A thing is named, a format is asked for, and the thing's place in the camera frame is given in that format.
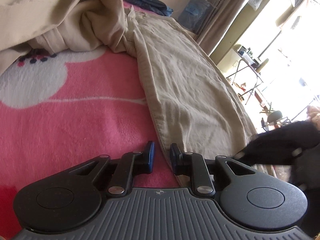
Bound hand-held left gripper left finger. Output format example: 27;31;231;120
70;141;155;197

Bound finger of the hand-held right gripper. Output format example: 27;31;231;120
235;134;260;160

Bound green bottle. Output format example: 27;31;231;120
257;58;269;74

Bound beige pants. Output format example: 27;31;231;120
0;0;258;183

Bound grey curtain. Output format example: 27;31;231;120
195;0;263;55

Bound pink floral blanket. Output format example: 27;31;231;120
0;0;180;230

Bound hanging plastic bag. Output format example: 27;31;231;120
249;0;267;10

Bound folded blue clothes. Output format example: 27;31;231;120
121;0;174;18

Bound pale yellow cabinet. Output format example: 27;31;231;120
210;0;284;65

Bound folding table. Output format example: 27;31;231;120
226;47;265;105

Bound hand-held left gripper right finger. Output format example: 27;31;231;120
170;143;255;197

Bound round stool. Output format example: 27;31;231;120
261;110;290;132

